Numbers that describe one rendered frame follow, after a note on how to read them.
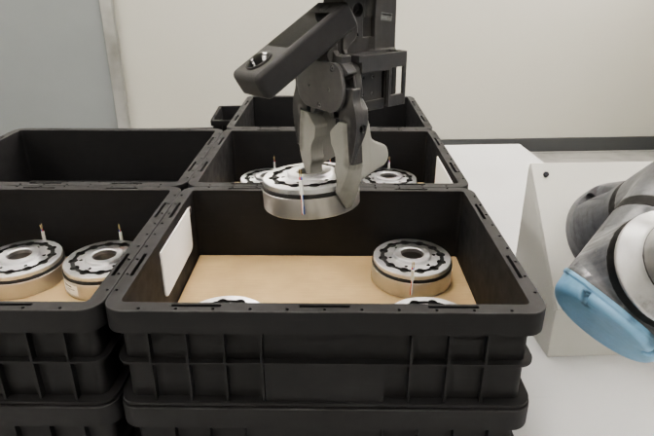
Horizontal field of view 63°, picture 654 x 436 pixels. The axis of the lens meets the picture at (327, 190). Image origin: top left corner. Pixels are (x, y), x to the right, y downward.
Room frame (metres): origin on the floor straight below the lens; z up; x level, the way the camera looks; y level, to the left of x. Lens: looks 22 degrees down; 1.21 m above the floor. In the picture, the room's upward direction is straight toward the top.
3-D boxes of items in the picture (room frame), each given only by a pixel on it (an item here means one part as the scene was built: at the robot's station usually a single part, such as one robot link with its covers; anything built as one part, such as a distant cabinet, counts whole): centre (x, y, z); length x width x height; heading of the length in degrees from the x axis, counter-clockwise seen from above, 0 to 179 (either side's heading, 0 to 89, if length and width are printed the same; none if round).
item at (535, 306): (0.55, 0.00, 0.92); 0.40 x 0.30 x 0.02; 89
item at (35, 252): (0.62, 0.40, 0.86); 0.05 x 0.05 x 0.01
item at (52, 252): (0.62, 0.40, 0.86); 0.10 x 0.10 x 0.01
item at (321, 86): (0.53, -0.02, 1.14); 0.09 x 0.08 x 0.12; 128
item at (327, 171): (0.54, 0.02, 1.01); 0.05 x 0.05 x 0.01
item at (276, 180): (0.54, 0.02, 1.00); 0.10 x 0.10 x 0.01
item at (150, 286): (0.55, 0.00, 0.87); 0.40 x 0.30 x 0.11; 89
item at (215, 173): (0.85, 0.00, 0.87); 0.40 x 0.30 x 0.11; 89
